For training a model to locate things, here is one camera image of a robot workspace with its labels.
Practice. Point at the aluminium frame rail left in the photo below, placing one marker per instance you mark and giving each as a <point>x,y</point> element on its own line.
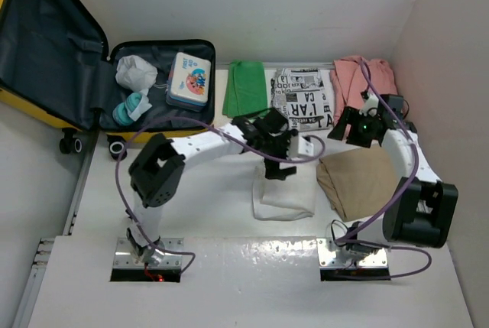
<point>45,245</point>

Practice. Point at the green cloth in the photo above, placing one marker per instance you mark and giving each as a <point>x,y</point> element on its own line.
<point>246,89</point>

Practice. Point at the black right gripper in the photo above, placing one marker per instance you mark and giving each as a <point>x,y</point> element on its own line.
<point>352,115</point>

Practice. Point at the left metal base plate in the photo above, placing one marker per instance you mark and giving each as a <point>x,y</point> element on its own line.
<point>166,257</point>

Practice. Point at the cream cloth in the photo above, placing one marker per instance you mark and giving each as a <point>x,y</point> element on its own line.
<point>284,200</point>

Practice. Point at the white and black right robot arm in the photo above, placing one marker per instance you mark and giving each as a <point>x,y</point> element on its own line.
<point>422,207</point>

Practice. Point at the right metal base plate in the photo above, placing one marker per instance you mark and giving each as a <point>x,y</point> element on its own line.
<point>334,257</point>

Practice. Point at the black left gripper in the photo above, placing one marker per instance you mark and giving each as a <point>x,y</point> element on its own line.
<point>273,170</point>

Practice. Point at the first aid kit box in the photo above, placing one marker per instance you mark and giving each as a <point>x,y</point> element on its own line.
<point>188,83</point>

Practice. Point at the metal base plate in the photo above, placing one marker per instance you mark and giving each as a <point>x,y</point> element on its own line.
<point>334,257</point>
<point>166,257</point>

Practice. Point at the teal headphones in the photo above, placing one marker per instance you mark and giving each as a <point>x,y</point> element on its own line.
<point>128,112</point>

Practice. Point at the white front platform board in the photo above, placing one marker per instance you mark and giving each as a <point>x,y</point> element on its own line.
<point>239,283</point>

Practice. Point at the crumpled white plastic bag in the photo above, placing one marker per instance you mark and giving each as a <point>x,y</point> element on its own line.
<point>136,74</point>

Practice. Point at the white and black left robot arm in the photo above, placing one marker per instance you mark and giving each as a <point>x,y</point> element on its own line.
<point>156,172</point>

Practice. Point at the pink garment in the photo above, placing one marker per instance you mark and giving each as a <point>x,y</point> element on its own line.
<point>348,81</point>

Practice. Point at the newspaper print cloth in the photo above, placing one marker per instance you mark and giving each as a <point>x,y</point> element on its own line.
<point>303,97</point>

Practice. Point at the beige folded garment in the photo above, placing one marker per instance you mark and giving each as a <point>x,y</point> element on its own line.
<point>358,183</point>

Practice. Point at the yellow open suitcase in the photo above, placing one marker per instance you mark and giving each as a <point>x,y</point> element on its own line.
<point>57,66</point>

